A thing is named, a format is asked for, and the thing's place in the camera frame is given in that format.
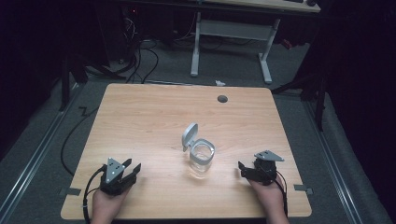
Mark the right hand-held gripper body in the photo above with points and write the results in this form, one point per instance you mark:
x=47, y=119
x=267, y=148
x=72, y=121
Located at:
x=264, y=170

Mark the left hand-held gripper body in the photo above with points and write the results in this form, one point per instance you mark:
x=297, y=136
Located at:
x=112, y=174

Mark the clear glass jar grey lid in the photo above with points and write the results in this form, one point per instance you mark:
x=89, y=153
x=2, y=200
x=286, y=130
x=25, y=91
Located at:
x=201, y=155

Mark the grey tape strip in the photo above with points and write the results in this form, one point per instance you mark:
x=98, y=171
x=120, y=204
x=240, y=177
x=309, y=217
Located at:
x=302, y=188
x=71, y=191

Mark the white paper scrap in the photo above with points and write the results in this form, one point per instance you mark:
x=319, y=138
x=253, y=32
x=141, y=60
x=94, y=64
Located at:
x=220, y=83

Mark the black metal stand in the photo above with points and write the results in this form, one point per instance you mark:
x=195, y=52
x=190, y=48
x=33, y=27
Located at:
x=314, y=90
x=66, y=81

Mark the metal floor rail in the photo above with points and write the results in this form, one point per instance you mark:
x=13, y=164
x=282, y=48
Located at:
x=334, y=165
x=34, y=155

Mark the white metal frame desk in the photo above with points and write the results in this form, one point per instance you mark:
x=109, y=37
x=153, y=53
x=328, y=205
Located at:
x=232, y=29

